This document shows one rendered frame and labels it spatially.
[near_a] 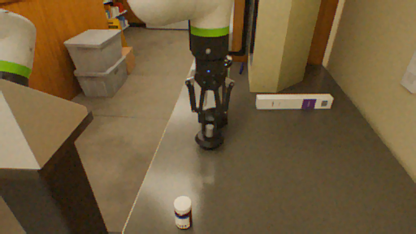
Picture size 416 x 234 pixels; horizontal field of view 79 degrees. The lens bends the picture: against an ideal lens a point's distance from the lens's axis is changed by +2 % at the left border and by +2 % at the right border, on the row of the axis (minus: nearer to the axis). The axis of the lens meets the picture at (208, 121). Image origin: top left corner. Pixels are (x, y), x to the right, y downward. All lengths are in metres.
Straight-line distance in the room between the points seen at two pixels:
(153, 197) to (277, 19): 0.74
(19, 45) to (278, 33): 0.84
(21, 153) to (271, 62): 0.88
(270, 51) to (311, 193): 0.57
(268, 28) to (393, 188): 0.64
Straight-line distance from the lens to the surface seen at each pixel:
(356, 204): 0.71
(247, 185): 0.67
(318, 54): 1.49
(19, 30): 0.96
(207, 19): 0.57
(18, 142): 0.80
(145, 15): 0.51
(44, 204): 1.07
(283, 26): 1.02
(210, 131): 0.74
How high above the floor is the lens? 1.43
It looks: 34 degrees down
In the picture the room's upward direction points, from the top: straight up
